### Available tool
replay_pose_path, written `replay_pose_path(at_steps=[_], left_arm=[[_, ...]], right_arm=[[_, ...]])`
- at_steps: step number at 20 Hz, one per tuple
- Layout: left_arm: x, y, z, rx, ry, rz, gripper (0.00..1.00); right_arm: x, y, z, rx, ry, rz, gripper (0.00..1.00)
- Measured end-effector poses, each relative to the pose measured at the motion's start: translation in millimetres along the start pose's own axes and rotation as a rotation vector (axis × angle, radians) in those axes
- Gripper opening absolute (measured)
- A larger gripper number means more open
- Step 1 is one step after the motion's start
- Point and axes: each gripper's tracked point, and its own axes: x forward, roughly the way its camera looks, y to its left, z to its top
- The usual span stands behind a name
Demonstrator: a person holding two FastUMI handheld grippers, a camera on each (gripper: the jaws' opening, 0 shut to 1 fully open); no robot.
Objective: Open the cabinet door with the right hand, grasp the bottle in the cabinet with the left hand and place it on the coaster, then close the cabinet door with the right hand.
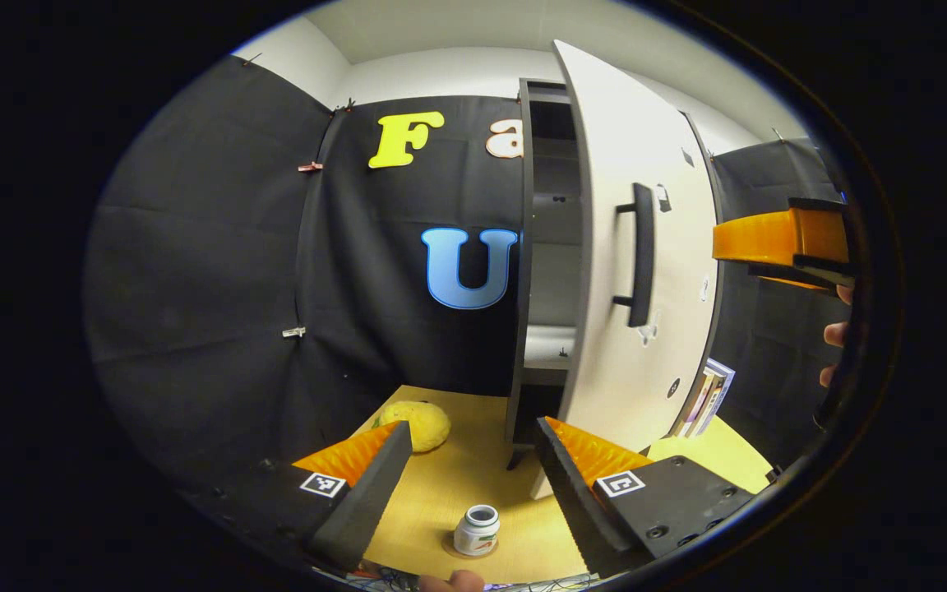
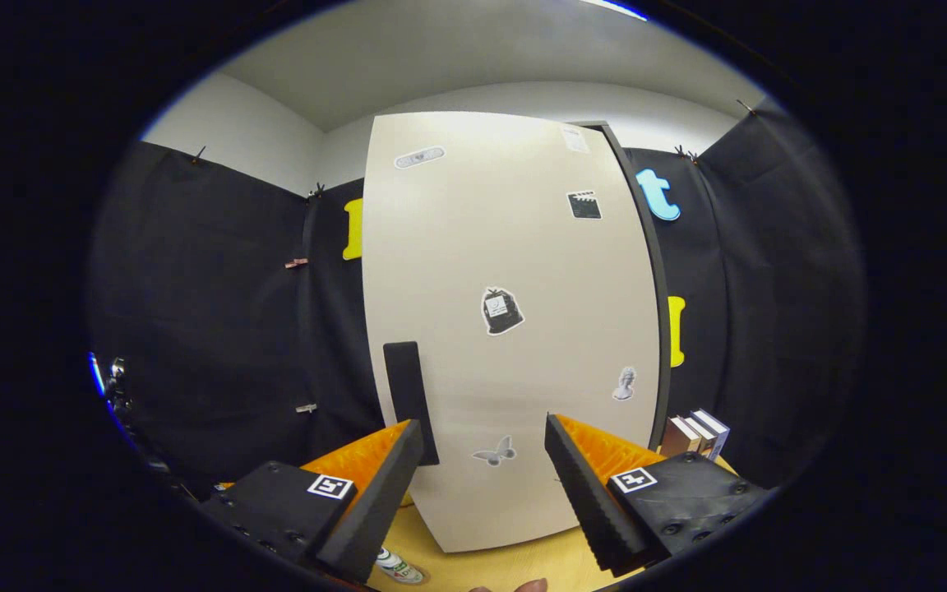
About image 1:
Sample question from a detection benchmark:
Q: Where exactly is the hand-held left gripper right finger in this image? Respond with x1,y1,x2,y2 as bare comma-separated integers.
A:
535,415,759,580

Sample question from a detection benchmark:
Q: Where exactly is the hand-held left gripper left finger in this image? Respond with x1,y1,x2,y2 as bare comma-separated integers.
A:
182,421,413,576

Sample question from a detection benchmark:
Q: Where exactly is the white bottle green label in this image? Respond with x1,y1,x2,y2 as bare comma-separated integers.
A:
452,503,502,558

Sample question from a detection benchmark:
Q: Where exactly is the black door handle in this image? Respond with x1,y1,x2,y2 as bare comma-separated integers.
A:
612,182,658,329

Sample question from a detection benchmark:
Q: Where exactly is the beige cabinet door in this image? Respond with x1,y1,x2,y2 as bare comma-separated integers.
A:
529,39,722,502

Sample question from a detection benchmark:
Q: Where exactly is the dark grey cabinet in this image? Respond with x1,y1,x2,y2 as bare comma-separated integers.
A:
504,77,728,472

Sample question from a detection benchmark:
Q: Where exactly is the yellow textured toy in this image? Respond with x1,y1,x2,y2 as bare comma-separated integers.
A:
372,400,453,455

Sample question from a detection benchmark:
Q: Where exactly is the white blue spine book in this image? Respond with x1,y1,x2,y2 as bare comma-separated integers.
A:
695,357,737,437

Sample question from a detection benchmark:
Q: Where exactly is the purple spine book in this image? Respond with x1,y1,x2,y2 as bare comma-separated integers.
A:
670,369,709,437

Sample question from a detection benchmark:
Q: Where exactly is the tan spine book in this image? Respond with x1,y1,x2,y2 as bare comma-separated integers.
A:
683,363,726,438

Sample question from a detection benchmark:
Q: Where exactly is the black backdrop cloth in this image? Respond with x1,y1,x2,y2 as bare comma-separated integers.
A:
83,53,853,488

